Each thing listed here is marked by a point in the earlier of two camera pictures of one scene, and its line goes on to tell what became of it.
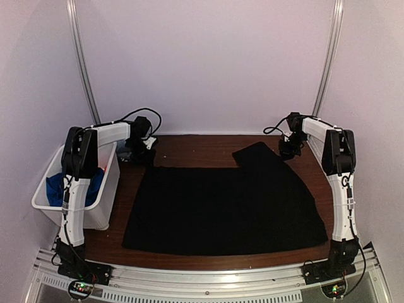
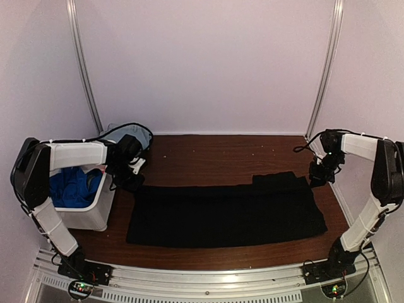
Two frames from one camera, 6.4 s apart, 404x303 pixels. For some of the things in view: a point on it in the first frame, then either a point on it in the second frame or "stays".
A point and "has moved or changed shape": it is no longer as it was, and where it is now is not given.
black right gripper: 288,154 → 317,180
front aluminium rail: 212,283 stays
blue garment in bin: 55,184 stays
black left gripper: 148,161 → 134,187
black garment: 260,205 has moved or changed shape
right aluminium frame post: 333,44 stays
